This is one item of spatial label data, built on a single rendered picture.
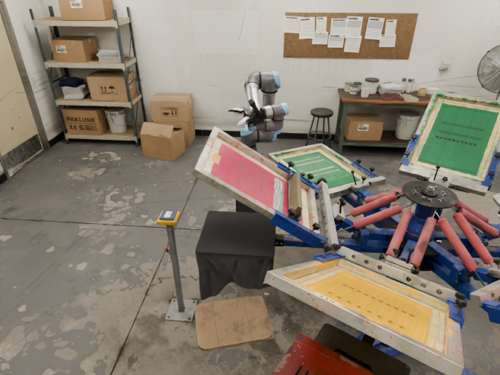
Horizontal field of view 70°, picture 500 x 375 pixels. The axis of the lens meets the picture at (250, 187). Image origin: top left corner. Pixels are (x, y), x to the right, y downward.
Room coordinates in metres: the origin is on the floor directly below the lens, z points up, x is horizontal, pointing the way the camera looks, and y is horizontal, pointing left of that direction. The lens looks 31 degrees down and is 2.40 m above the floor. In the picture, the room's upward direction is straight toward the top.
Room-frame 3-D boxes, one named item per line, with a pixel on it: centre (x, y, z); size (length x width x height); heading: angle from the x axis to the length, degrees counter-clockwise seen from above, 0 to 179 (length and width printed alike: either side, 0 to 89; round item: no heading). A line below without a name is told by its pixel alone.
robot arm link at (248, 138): (2.49, 0.01, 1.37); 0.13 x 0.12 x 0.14; 97
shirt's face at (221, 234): (1.86, 0.07, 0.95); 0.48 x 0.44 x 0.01; 85
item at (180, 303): (2.02, 0.56, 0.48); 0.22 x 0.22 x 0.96; 85
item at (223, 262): (1.65, 0.08, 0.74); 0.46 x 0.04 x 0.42; 85
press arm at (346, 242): (1.82, -0.42, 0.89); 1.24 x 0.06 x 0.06; 85
